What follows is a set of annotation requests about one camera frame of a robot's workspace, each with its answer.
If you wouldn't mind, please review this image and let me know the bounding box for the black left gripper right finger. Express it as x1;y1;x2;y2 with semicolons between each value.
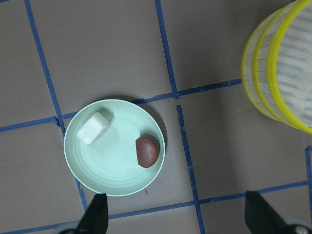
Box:
245;191;294;234

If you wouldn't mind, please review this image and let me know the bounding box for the yellow steamer layer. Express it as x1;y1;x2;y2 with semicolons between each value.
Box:
267;0;312;134
241;3;293;126

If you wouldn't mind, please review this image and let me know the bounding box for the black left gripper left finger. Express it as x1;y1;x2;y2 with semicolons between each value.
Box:
77;194;108;234

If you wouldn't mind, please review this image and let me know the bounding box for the brown steamed bun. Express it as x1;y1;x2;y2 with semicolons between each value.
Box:
136;134;160;168

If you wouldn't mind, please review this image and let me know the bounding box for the pale green plate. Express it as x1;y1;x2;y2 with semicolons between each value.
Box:
64;99;165;196

